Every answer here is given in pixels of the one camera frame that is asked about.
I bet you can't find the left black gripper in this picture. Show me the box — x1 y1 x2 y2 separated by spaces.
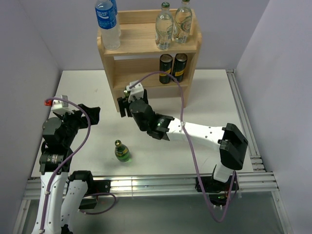
55 103 100 146

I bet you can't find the black can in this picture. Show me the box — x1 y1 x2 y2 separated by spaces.
159 54 173 84
172 53 188 82

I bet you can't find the clear glass bottle green cap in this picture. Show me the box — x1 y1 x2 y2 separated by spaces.
173 0 193 43

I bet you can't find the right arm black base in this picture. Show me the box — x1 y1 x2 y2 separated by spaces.
195 176 239 193

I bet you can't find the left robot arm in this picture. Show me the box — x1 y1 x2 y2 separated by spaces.
32 101 100 234

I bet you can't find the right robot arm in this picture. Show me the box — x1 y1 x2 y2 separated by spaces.
117 90 248 190

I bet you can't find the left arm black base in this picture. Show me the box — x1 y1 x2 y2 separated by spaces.
79 180 111 211

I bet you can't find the wooden two-tier shelf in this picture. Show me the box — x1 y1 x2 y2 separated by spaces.
97 9 202 110

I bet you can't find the green glass bottle front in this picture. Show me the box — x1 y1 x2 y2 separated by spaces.
115 140 131 162

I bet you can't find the front Pocari Sweat water bottle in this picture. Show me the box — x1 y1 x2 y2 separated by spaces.
95 0 120 50

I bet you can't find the pocari sweat water bottle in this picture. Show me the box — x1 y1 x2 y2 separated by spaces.
95 0 120 50
111 0 121 36

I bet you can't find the rear Pocari Sweat water bottle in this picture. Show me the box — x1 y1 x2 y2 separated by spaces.
111 0 121 36

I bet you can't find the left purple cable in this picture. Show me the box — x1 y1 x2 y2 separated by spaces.
40 97 117 234

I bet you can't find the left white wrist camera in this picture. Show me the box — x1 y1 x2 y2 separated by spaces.
44 95 74 116

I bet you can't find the aluminium frame right rail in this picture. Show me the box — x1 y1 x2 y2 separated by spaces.
226 69 267 173

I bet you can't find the aluminium frame rail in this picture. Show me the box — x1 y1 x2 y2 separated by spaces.
23 172 280 199
226 69 267 173

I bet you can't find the aluminium frame front rail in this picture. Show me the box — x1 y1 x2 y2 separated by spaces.
23 172 280 199

